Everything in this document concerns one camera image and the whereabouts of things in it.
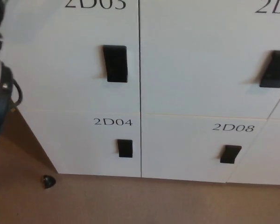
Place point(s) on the white locker door 2D07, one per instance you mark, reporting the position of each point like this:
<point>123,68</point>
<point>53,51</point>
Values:
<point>200,58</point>

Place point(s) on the white locker door 2D03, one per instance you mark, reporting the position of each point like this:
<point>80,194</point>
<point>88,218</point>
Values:
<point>60,58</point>

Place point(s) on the white locker door 2D04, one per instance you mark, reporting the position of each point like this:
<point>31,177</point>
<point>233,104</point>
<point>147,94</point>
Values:
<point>84,151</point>

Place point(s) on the white locker door 2D08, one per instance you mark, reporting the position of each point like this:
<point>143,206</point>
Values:
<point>177,151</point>

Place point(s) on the black dome floor doorstop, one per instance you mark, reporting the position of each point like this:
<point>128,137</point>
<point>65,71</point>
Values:
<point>49,181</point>

